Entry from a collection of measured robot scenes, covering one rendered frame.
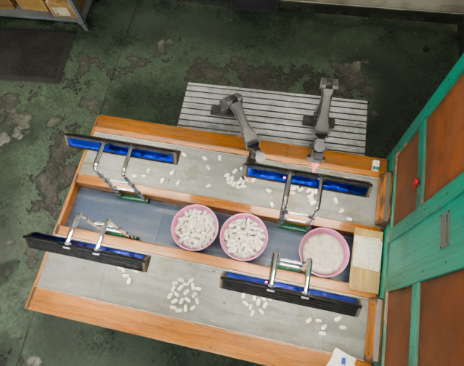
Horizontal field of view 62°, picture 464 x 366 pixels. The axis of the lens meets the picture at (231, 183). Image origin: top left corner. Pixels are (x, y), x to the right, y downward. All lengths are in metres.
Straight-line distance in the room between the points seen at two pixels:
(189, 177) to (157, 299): 0.71
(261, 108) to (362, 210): 0.91
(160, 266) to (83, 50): 2.52
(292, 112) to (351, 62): 1.28
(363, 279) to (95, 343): 1.89
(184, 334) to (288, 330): 0.53
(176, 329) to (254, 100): 1.48
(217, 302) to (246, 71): 2.16
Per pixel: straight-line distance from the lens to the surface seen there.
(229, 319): 2.12
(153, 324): 2.16
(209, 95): 2.66
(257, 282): 1.76
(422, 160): 1.89
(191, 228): 2.21
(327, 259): 2.19
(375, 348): 2.07
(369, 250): 2.20
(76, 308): 2.30
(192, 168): 2.34
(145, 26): 4.09
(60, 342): 3.18
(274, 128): 2.50
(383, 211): 2.19
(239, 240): 2.17
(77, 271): 2.36
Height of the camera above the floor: 2.85
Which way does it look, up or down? 68 degrees down
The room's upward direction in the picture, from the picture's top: 10 degrees counter-clockwise
